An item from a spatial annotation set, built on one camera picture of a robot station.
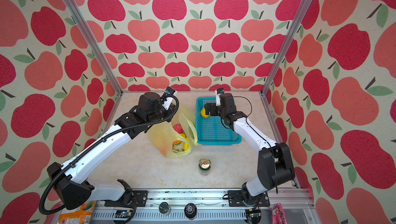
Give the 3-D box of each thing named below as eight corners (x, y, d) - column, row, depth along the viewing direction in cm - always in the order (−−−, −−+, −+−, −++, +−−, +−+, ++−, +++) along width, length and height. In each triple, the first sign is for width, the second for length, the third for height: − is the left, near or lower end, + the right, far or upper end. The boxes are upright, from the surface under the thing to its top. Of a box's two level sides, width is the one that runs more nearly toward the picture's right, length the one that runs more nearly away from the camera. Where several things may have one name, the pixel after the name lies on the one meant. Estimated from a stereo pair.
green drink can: (198, 176, 83) (198, 169, 74) (198, 165, 87) (198, 157, 78) (210, 176, 83) (211, 169, 74) (209, 165, 87) (210, 157, 78)
